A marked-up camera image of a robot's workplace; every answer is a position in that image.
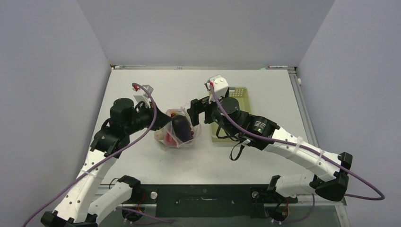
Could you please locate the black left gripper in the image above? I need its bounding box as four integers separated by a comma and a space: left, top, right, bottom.
124, 101, 172, 135

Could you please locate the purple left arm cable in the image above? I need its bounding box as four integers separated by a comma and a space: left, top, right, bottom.
22, 82, 158, 227

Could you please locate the clear zip top bag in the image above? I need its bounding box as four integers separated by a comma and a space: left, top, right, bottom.
154, 108, 202, 150

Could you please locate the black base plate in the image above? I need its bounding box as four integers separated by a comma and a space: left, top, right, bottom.
123, 184, 298, 218

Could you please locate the beige plastic basket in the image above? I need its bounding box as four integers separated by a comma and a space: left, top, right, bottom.
210, 87, 252, 143

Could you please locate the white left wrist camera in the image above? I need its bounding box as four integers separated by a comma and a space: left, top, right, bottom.
132, 83, 154, 108

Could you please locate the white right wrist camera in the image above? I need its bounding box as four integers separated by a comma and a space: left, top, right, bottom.
205, 75, 229, 104

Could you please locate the purple eggplant toy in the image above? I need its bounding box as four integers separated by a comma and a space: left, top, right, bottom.
172, 115, 193, 142

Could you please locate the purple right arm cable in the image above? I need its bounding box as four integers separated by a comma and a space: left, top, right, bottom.
209, 86, 385, 201

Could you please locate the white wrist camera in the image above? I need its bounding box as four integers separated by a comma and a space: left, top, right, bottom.
132, 83, 154, 108
205, 75, 229, 104

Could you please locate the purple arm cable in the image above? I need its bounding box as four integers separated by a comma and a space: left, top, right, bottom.
22, 82, 158, 227
209, 86, 385, 201

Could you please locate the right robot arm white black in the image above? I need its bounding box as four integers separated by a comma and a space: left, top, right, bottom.
187, 97, 352, 202

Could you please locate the red tomato toy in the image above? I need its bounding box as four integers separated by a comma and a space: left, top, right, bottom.
165, 133, 177, 147

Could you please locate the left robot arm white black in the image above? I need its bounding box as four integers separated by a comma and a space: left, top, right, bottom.
41, 97, 171, 227

